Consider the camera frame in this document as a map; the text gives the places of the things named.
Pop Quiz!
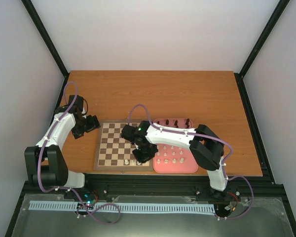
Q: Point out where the green lit circuit board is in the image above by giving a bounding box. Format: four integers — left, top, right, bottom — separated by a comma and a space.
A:
83, 191, 98, 206

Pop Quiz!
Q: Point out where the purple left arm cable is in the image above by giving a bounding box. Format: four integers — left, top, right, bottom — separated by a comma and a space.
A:
37, 81, 79, 193

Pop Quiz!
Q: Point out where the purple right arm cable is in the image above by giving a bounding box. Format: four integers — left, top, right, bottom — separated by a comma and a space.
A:
127, 104, 255, 198

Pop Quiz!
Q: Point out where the left black frame post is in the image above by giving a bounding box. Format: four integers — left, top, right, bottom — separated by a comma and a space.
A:
21, 0, 70, 78

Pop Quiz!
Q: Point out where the wooden chessboard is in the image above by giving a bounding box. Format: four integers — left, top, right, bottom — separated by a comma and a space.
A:
94, 119, 153, 172

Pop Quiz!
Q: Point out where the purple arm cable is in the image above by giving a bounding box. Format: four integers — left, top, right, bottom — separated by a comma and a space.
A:
37, 81, 79, 193
127, 104, 255, 198

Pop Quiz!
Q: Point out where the right black frame post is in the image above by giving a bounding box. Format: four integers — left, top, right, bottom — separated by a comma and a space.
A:
238, 0, 291, 78

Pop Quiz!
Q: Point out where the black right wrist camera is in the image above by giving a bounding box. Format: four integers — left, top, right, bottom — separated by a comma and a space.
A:
121, 124, 137, 143

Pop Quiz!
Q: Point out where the pink piece tray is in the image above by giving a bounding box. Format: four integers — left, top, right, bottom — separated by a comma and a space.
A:
153, 118, 198, 174

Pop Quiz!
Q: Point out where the black frame post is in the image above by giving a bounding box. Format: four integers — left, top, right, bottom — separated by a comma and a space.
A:
21, 0, 70, 78
238, 0, 291, 78

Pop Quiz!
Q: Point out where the light blue cable duct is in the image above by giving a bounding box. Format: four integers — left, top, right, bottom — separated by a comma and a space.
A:
28, 200, 215, 215

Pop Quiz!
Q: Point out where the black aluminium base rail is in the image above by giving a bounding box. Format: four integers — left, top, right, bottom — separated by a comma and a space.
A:
22, 174, 286, 205

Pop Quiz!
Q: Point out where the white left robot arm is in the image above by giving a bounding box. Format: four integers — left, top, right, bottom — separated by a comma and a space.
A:
24, 106, 100, 199

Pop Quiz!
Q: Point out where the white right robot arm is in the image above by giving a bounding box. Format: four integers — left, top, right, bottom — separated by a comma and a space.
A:
130, 120, 228, 192

